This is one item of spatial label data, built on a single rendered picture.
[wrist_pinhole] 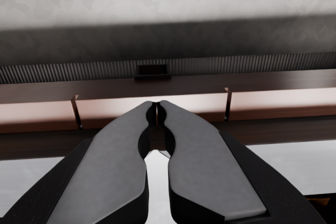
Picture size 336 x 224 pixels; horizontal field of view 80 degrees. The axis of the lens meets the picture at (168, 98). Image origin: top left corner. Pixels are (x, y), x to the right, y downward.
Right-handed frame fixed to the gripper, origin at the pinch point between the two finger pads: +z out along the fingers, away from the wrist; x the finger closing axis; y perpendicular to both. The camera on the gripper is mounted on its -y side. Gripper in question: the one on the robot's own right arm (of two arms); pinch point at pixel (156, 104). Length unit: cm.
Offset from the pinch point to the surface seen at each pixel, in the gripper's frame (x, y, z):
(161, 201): -0.1, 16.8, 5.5
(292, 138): 15.0, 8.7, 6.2
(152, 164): -0.9, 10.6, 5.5
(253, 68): 25.0, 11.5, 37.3
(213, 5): 9.8, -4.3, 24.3
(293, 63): 35, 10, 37
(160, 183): -0.1, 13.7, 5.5
